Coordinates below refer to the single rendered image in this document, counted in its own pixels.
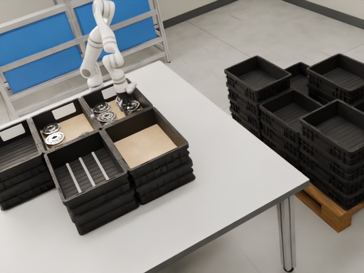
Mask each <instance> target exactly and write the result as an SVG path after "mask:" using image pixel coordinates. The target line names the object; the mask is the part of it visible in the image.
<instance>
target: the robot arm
mask: <svg viewBox="0 0 364 273"><path fill-rule="evenodd" d="M114 11H115V4H114V2H112V1H106V0H95V1H94V2H93V15H94V18H95V20H96V23H97V26H96V27H95V28H94V29H93V30H92V31H91V32H90V34H89V38H88V43H87V47H86V53H85V56H84V60H83V62H82V65H81V67H80V73H81V75H82V76H83V77H84V78H87V79H88V81H87V84H88V87H89V90H90V92H92V91H94V90H97V89H99V88H102V87H104V85H103V82H102V74H101V71H100V67H99V65H98V63H97V59H98V57H99V55H100V53H101V51H102V49H103V48H104V50H105V52H107V53H114V54H110V55H106V56H104V57H103V60H102V61H103V65H104V66H105V68H106V69H107V70H108V72H109V73H110V75H111V77H112V80H113V84H114V89H115V92H116V95H117V97H119V98H120V103H119V104H118V106H119V108H120V110H121V112H124V114H125V116H128V115H129V113H128V110H127V106H129V107H130V106H132V101H133V95H132V91H133V90H134V89H135V87H136V86H137V83H136V82H132V83H130V84H128V83H127V80H126V78H125V74H124V71H123V70H122V69H114V68H116V67H120V66H122V65H123V63H124V58H123V57H122V55H121V53H120V52H119V50H118V46H117V43H116V38H115V35H114V33H113V32H112V30H111V29H110V28H109V26H110V23H111V21H112V18H113V16H114ZM130 97H131V98H130ZM123 104H124V105H123ZM124 107H126V109H125V108H124Z"/></svg>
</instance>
